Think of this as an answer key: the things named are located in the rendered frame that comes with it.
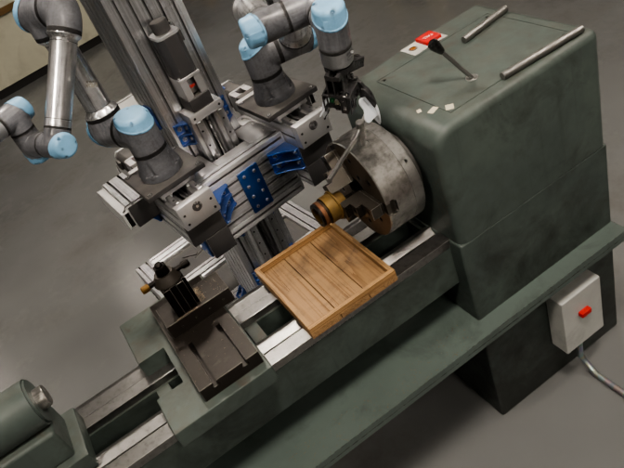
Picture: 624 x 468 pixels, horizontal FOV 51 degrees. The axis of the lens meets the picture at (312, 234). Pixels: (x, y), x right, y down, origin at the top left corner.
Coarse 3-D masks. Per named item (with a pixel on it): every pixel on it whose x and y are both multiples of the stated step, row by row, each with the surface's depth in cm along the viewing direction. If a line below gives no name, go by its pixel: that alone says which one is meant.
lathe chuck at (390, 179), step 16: (336, 144) 184; (384, 144) 178; (352, 160) 180; (368, 160) 176; (384, 160) 177; (352, 176) 188; (368, 176) 177; (384, 176) 176; (400, 176) 177; (368, 192) 184; (384, 192) 176; (400, 192) 178; (400, 208) 180; (368, 224) 200; (384, 224) 187; (400, 224) 187
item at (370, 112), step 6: (360, 102) 158; (366, 102) 160; (366, 108) 159; (372, 108) 160; (378, 108) 162; (366, 114) 159; (372, 114) 161; (378, 114) 162; (366, 120) 158; (378, 120) 163
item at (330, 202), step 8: (328, 192) 186; (336, 192) 188; (320, 200) 185; (328, 200) 185; (336, 200) 184; (312, 208) 187; (320, 208) 184; (328, 208) 184; (336, 208) 184; (320, 216) 184; (328, 216) 184; (336, 216) 186; (320, 224) 189; (328, 224) 186
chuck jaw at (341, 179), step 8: (328, 152) 190; (336, 152) 187; (328, 160) 186; (336, 160) 187; (328, 168) 189; (344, 168) 188; (336, 176) 187; (344, 176) 188; (328, 184) 187; (336, 184) 187; (344, 184) 188
